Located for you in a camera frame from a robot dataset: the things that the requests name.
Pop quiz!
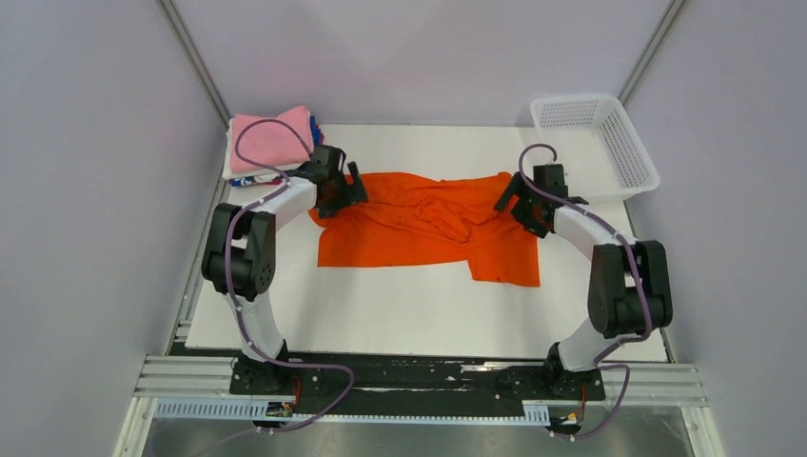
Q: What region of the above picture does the blue folded t-shirt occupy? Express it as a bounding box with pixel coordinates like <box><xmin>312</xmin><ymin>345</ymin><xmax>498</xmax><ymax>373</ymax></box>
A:
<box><xmin>223</xmin><ymin>112</ymin><xmax>323</xmax><ymax>187</ymax></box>

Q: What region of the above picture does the corner metal post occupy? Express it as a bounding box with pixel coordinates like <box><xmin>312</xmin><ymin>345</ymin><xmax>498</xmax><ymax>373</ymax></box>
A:
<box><xmin>618</xmin><ymin>0</ymin><xmax>689</xmax><ymax>107</ymax></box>
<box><xmin>156</xmin><ymin>0</ymin><xmax>230</xmax><ymax>129</ymax></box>

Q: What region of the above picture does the white plastic basket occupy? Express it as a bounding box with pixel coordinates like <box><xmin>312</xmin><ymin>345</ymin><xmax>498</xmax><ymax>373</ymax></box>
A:
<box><xmin>530</xmin><ymin>93</ymin><xmax>660</xmax><ymax>202</ymax></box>

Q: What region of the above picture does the aluminium frame rail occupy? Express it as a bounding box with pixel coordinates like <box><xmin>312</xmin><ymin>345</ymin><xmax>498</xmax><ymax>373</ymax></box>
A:
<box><xmin>112</xmin><ymin>356</ymin><xmax>725</xmax><ymax>456</ymax></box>

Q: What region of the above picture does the orange t-shirt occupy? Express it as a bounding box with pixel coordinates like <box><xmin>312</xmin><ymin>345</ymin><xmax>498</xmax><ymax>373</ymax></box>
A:
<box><xmin>308</xmin><ymin>171</ymin><xmax>541</xmax><ymax>288</ymax></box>

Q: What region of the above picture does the left corner metal post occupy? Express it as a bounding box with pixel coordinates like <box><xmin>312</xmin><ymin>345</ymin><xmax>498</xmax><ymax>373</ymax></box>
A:
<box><xmin>156</xmin><ymin>0</ymin><xmax>230</xmax><ymax>129</ymax></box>

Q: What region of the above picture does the right corner metal post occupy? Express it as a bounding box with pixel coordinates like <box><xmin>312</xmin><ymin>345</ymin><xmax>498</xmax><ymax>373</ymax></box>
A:
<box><xmin>618</xmin><ymin>0</ymin><xmax>689</xmax><ymax>107</ymax></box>

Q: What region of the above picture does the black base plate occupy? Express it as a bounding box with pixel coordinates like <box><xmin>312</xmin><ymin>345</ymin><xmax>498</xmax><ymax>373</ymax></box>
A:
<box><xmin>239</xmin><ymin>351</ymin><xmax>605</xmax><ymax>416</ymax></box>

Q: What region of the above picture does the pink folded t-shirt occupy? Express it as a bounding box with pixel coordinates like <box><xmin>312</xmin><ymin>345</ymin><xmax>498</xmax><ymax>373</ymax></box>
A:
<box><xmin>228</xmin><ymin>105</ymin><xmax>314</xmax><ymax>176</ymax></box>

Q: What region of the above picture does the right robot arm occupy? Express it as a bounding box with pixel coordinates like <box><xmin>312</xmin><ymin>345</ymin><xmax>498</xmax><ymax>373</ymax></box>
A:
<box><xmin>494</xmin><ymin>165</ymin><xmax>674</xmax><ymax>398</ymax></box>

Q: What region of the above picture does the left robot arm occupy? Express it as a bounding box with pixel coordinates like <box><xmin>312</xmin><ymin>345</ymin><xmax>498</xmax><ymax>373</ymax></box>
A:
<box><xmin>201</xmin><ymin>146</ymin><xmax>368</xmax><ymax>395</ymax></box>

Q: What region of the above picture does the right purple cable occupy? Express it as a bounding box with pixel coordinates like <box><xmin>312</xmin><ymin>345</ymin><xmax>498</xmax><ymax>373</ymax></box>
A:
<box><xmin>518</xmin><ymin>143</ymin><xmax>655</xmax><ymax>440</ymax></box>

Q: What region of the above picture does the white slotted cable duct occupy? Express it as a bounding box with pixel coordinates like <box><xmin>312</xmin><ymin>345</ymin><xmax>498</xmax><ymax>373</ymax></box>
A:
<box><xmin>152</xmin><ymin>398</ymin><xmax>551</xmax><ymax>427</ymax></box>

